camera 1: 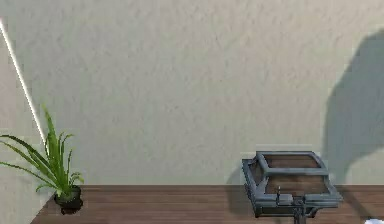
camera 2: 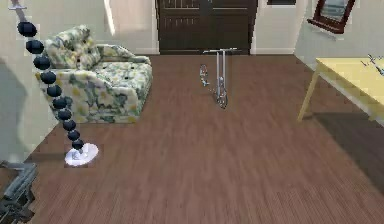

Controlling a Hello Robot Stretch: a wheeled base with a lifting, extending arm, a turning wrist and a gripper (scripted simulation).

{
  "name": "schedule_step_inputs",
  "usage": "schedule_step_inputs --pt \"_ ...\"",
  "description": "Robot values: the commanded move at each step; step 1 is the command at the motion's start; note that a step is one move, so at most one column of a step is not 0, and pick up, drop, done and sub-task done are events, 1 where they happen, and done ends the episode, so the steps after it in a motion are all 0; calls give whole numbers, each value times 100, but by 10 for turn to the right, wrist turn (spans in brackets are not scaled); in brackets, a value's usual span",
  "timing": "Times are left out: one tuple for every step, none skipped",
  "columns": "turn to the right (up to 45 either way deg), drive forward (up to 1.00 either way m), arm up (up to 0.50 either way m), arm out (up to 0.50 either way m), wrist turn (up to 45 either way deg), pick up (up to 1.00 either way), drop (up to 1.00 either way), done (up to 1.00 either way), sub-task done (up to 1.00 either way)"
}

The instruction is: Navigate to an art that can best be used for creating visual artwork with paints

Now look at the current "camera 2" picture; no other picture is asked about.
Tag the silver kick scooter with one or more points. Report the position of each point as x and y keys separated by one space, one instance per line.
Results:
x=220 y=90

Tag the dark brown room door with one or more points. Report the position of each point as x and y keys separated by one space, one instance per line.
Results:
x=206 y=30

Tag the floral patterned armchair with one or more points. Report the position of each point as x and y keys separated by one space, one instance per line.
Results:
x=110 y=85

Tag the dark window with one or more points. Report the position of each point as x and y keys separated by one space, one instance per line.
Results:
x=281 y=2

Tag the black beaded floor lamp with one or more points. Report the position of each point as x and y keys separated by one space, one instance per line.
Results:
x=48 y=77

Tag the yellow table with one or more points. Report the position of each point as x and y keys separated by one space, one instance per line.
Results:
x=350 y=76

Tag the dark red framed picture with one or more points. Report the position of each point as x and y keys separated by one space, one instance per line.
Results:
x=331 y=15

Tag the small dark tabletop objects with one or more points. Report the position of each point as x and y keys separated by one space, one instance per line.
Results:
x=375 y=63

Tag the grey metal object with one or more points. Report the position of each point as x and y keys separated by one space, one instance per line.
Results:
x=16 y=193

